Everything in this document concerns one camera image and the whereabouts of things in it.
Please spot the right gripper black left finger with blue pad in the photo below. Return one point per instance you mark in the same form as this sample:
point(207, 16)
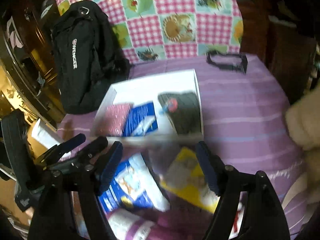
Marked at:
point(54, 216)

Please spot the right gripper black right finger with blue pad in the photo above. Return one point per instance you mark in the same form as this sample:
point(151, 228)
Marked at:
point(263, 217)

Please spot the yellow tissue packet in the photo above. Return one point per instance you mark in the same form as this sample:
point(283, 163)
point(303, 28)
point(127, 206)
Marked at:
point(185, 179)

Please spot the blue cartoon tissue packet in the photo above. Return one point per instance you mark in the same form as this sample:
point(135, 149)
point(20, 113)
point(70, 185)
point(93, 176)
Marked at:
point(133, 188)

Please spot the pink glitter pouch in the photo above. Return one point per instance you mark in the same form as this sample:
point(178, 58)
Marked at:
point(114, 119)

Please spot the grey plaid slipper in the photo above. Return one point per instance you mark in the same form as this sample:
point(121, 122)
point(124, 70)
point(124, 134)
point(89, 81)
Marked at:
point(182, 110)

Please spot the white plush toy dog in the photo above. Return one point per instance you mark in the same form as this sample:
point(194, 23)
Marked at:
point(302, 120)

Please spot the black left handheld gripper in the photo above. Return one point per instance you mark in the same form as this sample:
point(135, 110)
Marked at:
point(32, 174)

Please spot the purple glitter pump bottle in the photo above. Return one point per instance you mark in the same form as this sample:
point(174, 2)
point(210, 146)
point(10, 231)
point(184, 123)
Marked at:
point(126, 225)

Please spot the white cylindrical tube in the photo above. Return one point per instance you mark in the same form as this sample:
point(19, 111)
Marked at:
point(44, 135)

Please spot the purple striped bed sheet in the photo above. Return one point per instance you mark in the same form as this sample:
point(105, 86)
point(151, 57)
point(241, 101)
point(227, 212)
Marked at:
point(244, 124)

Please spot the white shallow cardboard box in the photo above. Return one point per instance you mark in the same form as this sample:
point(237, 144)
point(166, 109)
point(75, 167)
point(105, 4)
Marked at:
point(146, 123)

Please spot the black Wenger backpack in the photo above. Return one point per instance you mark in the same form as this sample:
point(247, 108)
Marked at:
point(88, 57)

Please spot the pink checkered picture cloth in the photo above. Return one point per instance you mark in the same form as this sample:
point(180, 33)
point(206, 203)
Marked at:
point(149, 30)

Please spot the black strap buckle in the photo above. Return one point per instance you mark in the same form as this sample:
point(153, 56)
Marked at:
point(228, 61)

